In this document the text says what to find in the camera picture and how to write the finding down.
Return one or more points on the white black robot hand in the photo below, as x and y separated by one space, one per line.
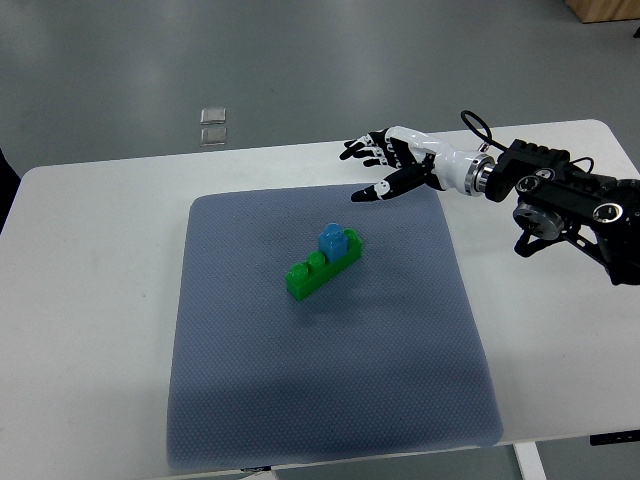
417 159

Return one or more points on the blue toy block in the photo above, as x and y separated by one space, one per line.
332 242

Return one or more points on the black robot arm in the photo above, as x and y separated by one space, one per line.
559 202

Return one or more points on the green four-stud toy block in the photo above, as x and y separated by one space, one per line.
306 277

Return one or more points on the blue-grey textured mat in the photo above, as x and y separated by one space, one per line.
384 358

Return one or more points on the upper metal floor plate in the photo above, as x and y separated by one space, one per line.
213 115

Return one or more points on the metal floor plate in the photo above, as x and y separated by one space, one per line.
212 136
213 115

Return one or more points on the lower metal floor plate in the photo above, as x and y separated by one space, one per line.
212 136

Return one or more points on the wooden box corner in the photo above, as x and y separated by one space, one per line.
595 11

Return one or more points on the white table leg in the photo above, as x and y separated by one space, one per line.
529 461

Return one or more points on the black table control panel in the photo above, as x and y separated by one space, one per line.
614 438

